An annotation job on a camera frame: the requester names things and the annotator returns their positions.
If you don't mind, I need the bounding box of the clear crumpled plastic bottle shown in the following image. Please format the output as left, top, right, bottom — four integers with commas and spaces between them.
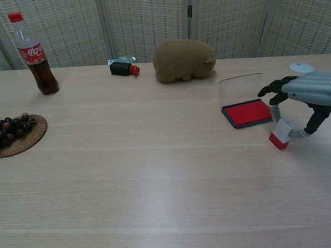
107, 55, 137, 67

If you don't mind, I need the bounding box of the brown plush animal toy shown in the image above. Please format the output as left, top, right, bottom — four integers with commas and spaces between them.
152, 37, 218, 84

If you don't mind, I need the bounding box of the red ink pad clear lid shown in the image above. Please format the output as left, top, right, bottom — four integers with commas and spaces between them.
217, 72, 274, 130

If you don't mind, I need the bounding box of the cola bottle red cap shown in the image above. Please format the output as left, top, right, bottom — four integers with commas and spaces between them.
8, 9, 60, 98

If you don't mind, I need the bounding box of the white round table grommet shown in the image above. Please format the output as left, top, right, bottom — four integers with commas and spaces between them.
289, 61, 314, 75

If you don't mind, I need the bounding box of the round woven rattan coaster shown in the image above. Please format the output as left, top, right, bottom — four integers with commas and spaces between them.
0, 113, 50, 159

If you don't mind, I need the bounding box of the small black red bottle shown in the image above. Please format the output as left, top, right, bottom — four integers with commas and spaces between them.
109, 61, 141, 79

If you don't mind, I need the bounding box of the white red stamp block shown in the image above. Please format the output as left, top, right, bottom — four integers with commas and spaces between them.
267, 117, 297, 152

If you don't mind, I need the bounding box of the dark red grape bunch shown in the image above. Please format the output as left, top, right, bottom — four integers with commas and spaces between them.
0, 113, 39, 161

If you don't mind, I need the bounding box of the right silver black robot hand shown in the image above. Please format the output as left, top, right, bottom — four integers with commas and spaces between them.
256, 70, 331, 141

